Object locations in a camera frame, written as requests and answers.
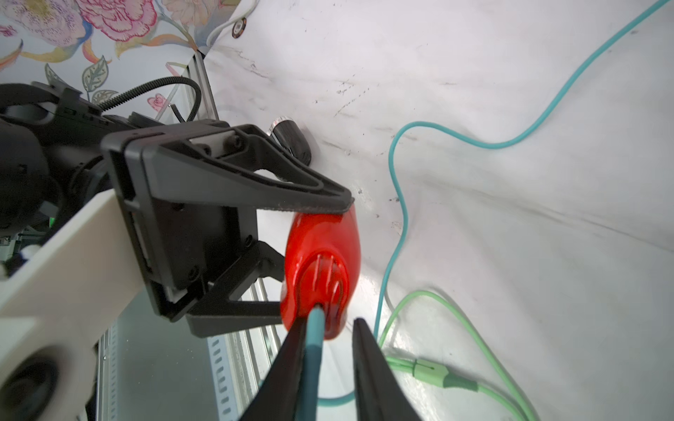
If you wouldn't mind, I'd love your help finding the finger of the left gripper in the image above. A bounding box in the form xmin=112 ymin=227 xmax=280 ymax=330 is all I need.
xmin=186 ymin=241 xmax=284 ymax=338
xmin=140 ymin=123 xmax=354 ymax=215

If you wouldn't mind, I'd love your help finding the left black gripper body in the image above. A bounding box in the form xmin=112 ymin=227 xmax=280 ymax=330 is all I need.
xmin=101 ymin=126 xmax=259 ymax=322

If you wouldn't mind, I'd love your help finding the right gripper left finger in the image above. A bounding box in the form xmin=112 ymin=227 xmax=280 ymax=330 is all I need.
xmin=240 ymin=318 xmax=307 ymax=421

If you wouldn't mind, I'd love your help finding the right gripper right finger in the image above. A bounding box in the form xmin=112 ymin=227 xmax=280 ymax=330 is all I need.
xmin=352 ymin=319 xmax=421 ymax=421

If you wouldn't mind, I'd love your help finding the white charger teal cable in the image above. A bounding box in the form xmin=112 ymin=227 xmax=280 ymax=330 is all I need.
xmin=294 ymin=0 xmax=672 ymax=421

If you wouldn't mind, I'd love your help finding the white charger green cable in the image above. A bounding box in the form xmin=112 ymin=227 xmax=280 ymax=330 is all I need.
xmin=376 ymin=288 xmax=539 ymax=421

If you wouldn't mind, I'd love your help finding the red electric shaver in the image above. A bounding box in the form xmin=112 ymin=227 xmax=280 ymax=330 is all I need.
xmin=280 ymin=205 xmax=362 ymax=340

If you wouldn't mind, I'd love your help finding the white power strip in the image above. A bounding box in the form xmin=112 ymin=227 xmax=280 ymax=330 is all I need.
xmin=205 ymin=0 xmax=260 ymax=47

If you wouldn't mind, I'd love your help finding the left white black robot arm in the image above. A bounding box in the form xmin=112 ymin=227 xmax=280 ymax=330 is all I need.
xmin=1 ymin=82 xmax=361 ymax=340

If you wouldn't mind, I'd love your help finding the black electric shaver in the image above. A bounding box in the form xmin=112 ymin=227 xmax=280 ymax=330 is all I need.
xmin=270 ymin=117 xmax=312 ymax=166

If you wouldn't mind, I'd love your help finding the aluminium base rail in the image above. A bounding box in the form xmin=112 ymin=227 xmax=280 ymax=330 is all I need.
xmin=94 ymin=52 xmax=285 ymax=421

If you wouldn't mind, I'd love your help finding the small round ring object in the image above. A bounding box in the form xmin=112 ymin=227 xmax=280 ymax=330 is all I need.
xmin=231 ymin=18 xmax=247 ymax=39

